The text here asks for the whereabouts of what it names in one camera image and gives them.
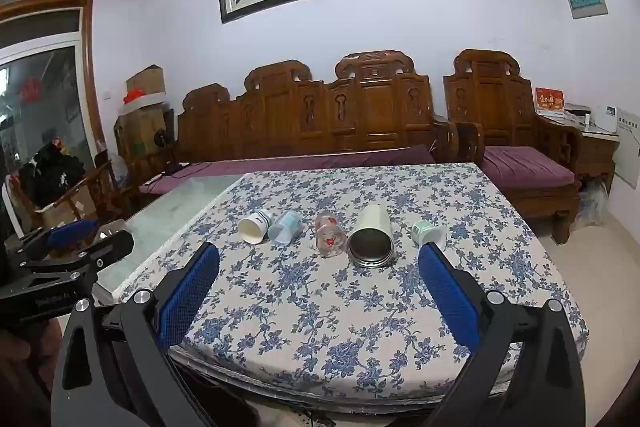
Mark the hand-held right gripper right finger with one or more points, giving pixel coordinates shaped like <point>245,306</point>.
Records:
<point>448,297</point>

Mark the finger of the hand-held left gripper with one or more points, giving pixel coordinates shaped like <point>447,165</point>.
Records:
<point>70,232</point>
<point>107,248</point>

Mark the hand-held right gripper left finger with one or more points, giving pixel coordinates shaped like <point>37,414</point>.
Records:
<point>189,294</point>

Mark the green white ceramic cup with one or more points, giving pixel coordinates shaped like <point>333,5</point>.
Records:
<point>429,233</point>

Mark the white paper cup blue stripes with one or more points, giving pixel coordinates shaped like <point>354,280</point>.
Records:
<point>252,227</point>

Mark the cream steel tumbler cup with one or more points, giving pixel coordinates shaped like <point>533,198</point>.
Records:
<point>371,239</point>

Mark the translucent blue plastic cup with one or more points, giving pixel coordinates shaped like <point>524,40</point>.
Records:
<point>286,227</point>

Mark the clear glass cup red flowers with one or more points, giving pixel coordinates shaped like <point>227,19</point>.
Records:
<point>330,234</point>

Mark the wooden chair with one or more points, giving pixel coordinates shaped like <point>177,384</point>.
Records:
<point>80,197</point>

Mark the dark clothes pile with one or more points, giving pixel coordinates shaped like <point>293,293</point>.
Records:
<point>52,172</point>

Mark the blue floral tablecloth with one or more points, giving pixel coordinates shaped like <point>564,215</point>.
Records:
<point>300,302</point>

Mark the black electric fan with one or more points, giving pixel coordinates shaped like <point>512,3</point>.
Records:
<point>162,138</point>

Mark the large cardboard box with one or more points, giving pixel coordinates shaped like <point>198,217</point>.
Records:
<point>142,129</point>

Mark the red window ornament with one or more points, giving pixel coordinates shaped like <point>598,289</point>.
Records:
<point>31,90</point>

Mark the purple armchair cushion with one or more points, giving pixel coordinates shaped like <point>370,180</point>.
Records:
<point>525,169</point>

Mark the red cloth item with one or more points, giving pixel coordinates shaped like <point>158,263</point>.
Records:
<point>133,97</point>

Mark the purple sofa cushion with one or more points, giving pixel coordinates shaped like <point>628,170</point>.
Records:
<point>280,167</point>

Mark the small cardboard box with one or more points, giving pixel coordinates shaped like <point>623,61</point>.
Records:
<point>146,81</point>

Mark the clear plastic bag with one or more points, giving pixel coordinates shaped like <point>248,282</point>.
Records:
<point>592,204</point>

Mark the carved wooden armchair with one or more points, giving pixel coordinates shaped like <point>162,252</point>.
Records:
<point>492,107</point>

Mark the wooden side table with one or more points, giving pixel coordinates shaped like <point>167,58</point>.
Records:
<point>597,157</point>

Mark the carved wooden sofa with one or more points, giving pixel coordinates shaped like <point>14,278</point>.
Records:
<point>350,117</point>

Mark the red desk calendar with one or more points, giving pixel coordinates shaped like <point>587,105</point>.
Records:
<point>549,99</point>

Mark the white box device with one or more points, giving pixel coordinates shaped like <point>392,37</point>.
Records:
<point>606,119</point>

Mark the white wall panel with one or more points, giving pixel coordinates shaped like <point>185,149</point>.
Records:
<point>629,152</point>

